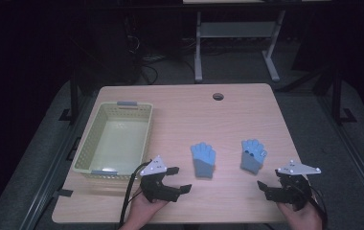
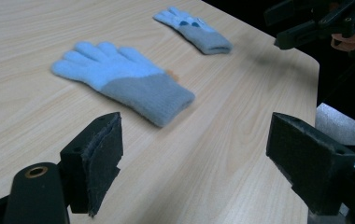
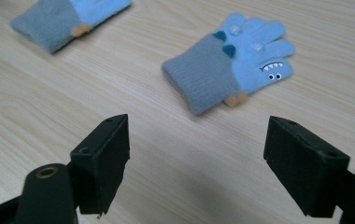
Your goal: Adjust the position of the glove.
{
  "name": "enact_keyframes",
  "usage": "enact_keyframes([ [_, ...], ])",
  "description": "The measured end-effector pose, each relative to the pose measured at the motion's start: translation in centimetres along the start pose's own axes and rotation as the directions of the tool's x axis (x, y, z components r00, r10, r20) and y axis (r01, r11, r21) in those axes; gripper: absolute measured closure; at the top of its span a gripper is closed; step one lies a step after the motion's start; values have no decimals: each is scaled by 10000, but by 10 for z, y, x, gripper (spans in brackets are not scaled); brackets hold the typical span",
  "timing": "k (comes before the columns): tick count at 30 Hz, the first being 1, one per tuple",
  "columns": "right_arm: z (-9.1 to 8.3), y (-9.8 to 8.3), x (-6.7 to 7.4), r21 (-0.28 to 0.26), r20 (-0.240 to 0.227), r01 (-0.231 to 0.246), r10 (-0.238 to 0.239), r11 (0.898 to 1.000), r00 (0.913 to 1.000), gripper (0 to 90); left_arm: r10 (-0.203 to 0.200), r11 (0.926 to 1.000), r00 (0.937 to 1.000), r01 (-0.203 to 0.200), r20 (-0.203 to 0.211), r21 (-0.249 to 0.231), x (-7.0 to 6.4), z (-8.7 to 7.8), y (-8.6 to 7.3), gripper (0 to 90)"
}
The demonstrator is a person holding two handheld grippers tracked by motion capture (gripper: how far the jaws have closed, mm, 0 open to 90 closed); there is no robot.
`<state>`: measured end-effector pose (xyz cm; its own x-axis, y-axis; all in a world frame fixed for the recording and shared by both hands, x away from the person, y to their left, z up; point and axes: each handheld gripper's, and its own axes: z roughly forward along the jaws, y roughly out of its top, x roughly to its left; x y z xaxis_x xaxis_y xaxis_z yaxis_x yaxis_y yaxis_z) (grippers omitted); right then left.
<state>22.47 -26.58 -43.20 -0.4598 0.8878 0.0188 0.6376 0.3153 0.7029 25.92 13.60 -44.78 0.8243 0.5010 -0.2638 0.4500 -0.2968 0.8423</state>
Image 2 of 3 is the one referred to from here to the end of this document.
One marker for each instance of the blue grey glove with patches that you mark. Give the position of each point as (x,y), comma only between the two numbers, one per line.
(199,32)

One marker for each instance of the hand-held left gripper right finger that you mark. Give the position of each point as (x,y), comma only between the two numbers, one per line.
(306,155)

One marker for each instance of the grey metal frame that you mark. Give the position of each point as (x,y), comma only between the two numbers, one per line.
(342,129)

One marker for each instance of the plain blue and grey glove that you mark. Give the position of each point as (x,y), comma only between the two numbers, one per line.
(125,79)

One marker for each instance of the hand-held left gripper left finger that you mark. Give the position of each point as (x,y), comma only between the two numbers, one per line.
(99,155)

